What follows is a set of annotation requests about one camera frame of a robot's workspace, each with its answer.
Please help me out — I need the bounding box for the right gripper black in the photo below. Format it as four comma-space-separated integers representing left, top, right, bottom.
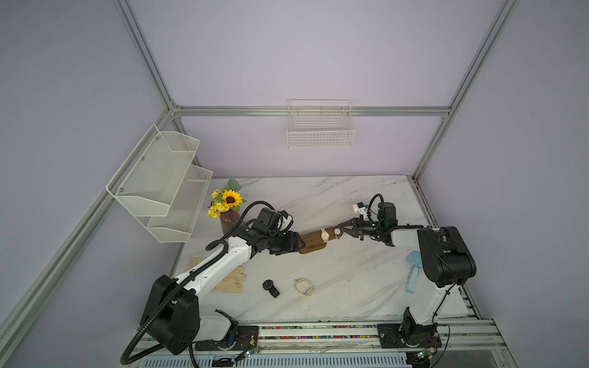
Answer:
337, 215, 383, 240

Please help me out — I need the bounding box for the wooden watch stand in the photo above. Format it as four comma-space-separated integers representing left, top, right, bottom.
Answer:
299, 226, 342, 254

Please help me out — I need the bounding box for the cream strap wrist watch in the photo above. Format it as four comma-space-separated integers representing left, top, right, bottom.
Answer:
321, 228, 330, 243

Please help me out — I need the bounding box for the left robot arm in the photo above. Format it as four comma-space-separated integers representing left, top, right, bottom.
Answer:
120, 201, 305, 365

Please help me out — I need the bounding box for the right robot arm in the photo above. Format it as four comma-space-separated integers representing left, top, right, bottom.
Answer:
337, 193, 476, 347

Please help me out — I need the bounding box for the black wrist watch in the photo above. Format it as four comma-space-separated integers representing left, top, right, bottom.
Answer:
262, 280, 280, 298

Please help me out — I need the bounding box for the purple glass vase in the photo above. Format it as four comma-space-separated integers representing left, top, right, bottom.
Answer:
219, 209, 240, 235

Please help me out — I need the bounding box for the yellow sunflower bouquet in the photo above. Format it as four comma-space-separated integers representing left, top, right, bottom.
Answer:
206, 178, 247, 219

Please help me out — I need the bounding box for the lower white mesh shelf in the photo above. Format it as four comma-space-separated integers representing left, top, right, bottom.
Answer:
146, 165, 213, 243

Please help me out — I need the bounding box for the white mesh shelf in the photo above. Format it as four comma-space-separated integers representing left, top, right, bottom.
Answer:
146, 165, 213, 243
106, 125, 199, 217

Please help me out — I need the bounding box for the upper white mesh shelf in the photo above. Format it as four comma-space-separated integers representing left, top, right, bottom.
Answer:
106, 125, 199, 217

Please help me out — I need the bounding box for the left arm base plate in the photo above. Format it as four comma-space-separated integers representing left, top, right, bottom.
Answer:
194, 326, 259, 351

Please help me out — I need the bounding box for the white wire wall basket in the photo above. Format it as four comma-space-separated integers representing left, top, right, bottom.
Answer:
286, 99, 355, 148

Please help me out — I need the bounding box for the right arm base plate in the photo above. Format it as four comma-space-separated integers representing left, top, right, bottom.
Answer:
377, 324, 443, 349

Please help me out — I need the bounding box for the white perforated cable tray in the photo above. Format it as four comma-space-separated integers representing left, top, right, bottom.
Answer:
131, 352, 411, 367

